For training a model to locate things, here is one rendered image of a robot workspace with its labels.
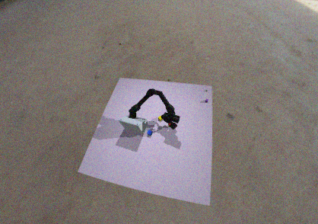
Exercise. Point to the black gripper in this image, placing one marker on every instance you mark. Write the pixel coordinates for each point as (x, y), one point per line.
(172, 124)

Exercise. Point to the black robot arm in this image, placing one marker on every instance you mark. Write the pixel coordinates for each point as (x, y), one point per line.
(170, 115)

